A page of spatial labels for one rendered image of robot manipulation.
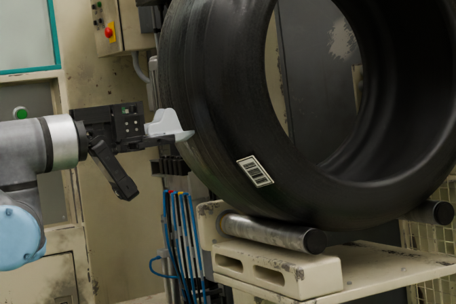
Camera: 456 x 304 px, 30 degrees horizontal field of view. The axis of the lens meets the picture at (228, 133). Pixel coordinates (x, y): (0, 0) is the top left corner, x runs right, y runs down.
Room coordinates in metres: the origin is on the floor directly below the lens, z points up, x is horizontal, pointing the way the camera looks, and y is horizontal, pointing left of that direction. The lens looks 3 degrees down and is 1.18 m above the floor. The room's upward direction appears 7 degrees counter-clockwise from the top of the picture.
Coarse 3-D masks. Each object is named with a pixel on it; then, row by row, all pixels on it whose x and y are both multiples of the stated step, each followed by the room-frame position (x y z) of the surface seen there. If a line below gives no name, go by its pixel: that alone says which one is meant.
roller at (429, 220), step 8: (432, 200) 1.58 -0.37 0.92; (416, 208) 1.60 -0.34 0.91; (424, 208) 1.58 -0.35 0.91; (432, 208) 1.56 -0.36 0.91; (440, 208) 1.55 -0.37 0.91; (448, 208) 1.56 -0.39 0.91; (400, 216) 1.65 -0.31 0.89; (408, 216) 1.62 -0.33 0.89; (416, 216) 1.60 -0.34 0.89; (424, 216) 1.58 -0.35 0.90; (432, 216) 1.55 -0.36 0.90; (440, 216) 1.55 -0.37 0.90; (448, 216) 1.56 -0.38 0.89; (440, 224) 1.55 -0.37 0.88; (448, 224) 1.56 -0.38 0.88
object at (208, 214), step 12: (204, 204) 1.73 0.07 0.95; (216, 204) 1.74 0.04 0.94; (228, 204) 1.75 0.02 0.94; (204, 216) 1.72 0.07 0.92; (216, 216) 1.74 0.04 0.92; (252, 216) 1.77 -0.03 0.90; (204, 228) 1.72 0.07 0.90; (216, 228) 1.73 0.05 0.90; (204, 240) 1.72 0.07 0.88; (216, 240) 1.73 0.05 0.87; (228, 240) 1.74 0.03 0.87
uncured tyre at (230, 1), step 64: (192, 0) 1.49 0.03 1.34; (256, 0) 1.40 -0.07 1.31; (384, 0) 1.82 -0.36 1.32; (448, 0) 1.56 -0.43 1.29; (192, 64) 1.43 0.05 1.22; (256, 64) 1.39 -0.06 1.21; (384, 64) 1.84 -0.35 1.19; (448, 64) 1.72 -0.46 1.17; (192, 128) 1.48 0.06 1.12; (256, 128) 1.39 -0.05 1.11; (384, 128) 1.83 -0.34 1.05; (448, 128) 1.55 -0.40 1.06; (256, 192) 1.44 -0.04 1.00; (320, 192) 1.43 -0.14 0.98; (384, 192) 1.49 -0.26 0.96
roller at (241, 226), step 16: (224, 224) 1.71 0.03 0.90; (240, 224) 1.65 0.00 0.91; (256, 224) 1.60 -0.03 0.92; (272, 224) 1.55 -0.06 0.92; (288, 224) 1.51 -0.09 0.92; (256, 240) 1.60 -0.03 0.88; (272, 240) 1.53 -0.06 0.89; (288, 240) 1.48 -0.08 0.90; (304, 240) 1.43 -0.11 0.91; (320, 240) 1.44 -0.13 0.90
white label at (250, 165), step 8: (240, 160) 1.40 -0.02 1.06; (248, 160) 1.39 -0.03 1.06; (256, 160) 1.38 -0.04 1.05; (248, 168) 1.40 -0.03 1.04; (256, 168) 1.39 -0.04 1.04; (248, 176) 1.42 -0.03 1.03; (256, 176) 1.41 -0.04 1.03; (264, 176) 1.40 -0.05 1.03; (256, 184) 1.42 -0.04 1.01; (264, 184) 1.41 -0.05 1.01
